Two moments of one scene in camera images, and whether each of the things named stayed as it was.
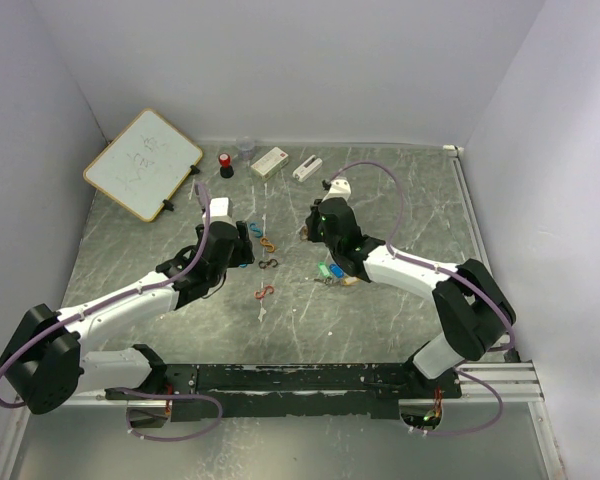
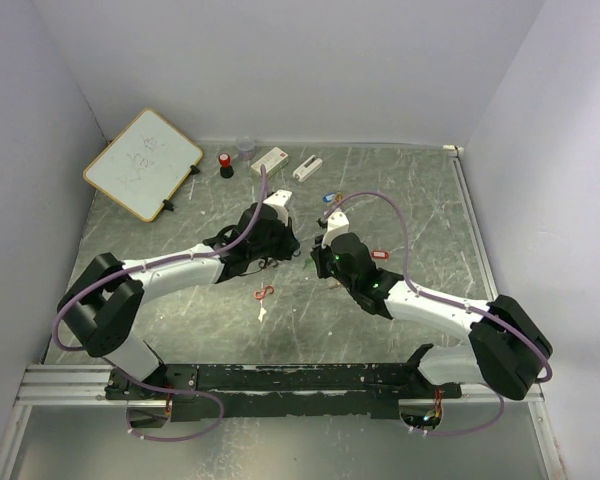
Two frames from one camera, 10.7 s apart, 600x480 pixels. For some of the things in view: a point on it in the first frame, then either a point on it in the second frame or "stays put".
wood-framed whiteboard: (144, 165) stays put
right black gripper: (312, 235) -> (318, 253)
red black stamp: (227, 170) stays put
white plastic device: (307, 168) stays put
